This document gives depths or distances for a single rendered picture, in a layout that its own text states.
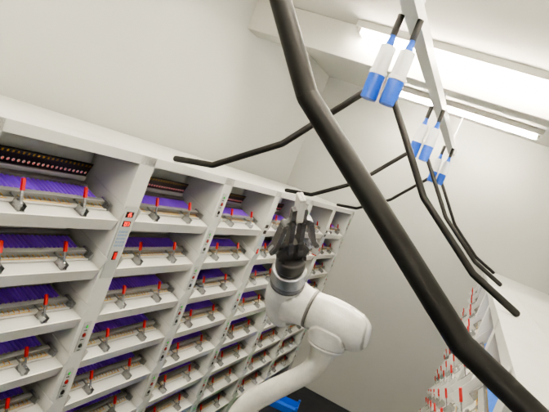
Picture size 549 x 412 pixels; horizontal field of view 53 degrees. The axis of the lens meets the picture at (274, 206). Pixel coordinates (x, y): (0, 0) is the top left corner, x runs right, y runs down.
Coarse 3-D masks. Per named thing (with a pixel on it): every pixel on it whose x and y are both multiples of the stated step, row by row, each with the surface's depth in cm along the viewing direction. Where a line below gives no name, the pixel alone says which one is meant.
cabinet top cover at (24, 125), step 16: (0, 112) 146; (16, 112) 165; (16, 128) 143; (32, 128) 147; (48, 128) 154; (64, 128) 173; (64, 144) 160; (80, 144) 166; (96, 144) 172; (112, 144) 188; (128, 160) 190; (160, 160) 207; (192, 176) 232; (208, 176) 245; (224, 176) 261
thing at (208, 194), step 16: (192, 192) 267; (208, 192) 264; (224, 192) 265; (208, 208) 264; (192, 240) 266; (176, 272) 267; (192, 272) 267; (192, 288) 274; (176, 304) 266; (160, 352) 269; (160, 368) 276; (144, 384) 269; (144, 400) 273
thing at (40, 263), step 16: (0, 240) 157; (16, 240) 175; (32, 240) 181; (48, 240) 188; (64, 240) 195; (80, 240) 202; (0, 256) 158; (16, 256) 170; (32, 256) 176; (48, 256) 181; (64, 256) 182; (80, 256) 198; (96, 256) 199; (0, 272) 158; (16, 272) 164; (32, 272) 169; (48, 272) 175; (64, 272) 182; (80, 272) 190; (96, 272) 199
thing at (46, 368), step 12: (36, 336) 205; (48, 336) 204; (60, 348) 202; (12, 360) 187; (48, 360) 199; (60, 360) 202; (0, 372) 179; (12, 372) 183; (36, 372) 190; (48, 372) 195; (0, 384) 175; (12, 384) 181; (24, 384) 187
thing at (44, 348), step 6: (30, 348) 194; (36, 348) 196; (42, 348) 198; (48, 348) 201; (6, 354) 184; (12, 354) 186; (18, 354) 188; (24, 354) 190; (30, 354) 193; (36, 354) 195; (0, 360) 181; (6, 360) 184
